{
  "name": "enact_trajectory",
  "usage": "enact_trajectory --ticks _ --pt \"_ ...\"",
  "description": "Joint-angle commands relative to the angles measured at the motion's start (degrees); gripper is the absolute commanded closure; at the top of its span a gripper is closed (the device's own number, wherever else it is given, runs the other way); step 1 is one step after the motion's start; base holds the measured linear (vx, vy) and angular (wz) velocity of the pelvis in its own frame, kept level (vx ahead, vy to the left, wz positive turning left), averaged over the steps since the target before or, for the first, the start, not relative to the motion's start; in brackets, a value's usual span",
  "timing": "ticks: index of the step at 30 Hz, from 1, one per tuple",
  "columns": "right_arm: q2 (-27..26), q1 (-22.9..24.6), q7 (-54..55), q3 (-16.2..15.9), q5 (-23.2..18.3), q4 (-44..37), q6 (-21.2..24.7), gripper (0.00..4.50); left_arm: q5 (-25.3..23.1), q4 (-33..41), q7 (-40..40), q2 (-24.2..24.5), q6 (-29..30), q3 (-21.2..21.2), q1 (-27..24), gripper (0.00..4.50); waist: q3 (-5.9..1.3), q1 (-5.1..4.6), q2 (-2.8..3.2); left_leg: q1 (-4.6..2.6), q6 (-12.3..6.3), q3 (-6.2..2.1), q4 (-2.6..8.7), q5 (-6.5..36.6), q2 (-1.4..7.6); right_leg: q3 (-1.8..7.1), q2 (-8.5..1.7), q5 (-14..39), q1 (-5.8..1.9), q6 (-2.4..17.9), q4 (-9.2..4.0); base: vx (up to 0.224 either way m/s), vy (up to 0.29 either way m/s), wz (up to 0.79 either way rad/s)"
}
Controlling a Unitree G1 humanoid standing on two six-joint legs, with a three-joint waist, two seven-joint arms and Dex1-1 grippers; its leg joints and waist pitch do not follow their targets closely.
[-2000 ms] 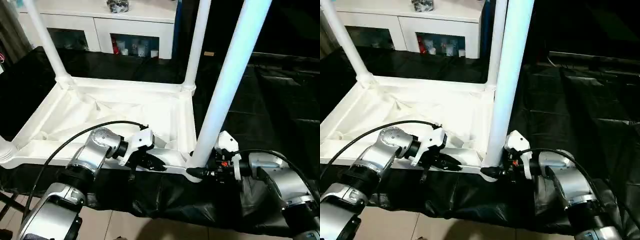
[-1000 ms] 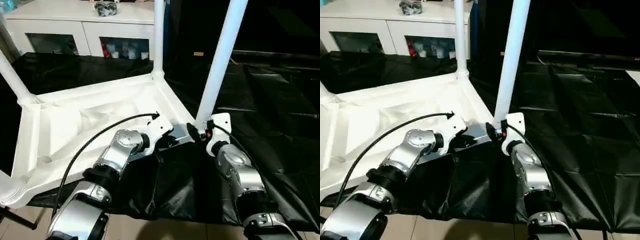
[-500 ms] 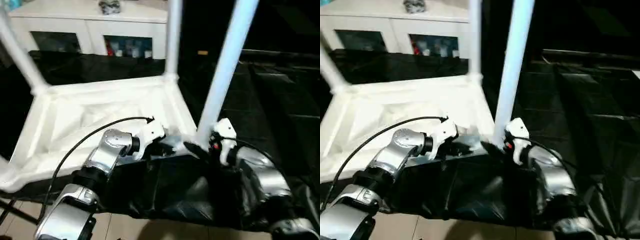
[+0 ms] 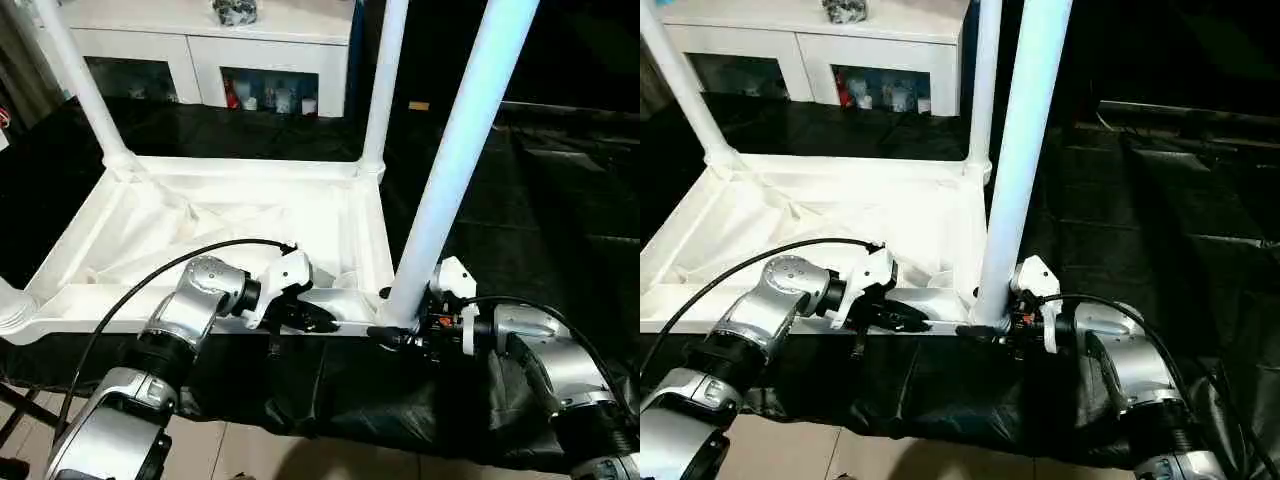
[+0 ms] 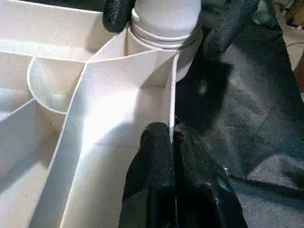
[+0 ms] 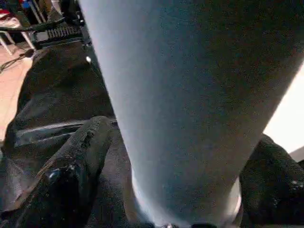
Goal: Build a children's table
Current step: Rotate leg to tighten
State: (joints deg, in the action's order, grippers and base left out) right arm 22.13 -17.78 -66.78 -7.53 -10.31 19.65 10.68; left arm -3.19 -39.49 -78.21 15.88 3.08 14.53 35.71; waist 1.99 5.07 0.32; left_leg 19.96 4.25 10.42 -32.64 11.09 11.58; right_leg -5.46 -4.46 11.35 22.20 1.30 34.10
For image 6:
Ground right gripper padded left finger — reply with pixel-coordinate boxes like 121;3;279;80
9;115;115;228

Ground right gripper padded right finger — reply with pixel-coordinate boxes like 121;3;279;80
238;133;304;228

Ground white plastic table leg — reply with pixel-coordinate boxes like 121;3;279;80
77;0;304;227

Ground black power strip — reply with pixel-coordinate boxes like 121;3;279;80
32;23;86;50

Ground white stool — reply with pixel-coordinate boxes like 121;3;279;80
0;19;37;57

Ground red white striped cloth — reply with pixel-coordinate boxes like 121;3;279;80
0;9;20;27

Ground black floor cables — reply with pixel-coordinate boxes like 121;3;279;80
0;48;36;74

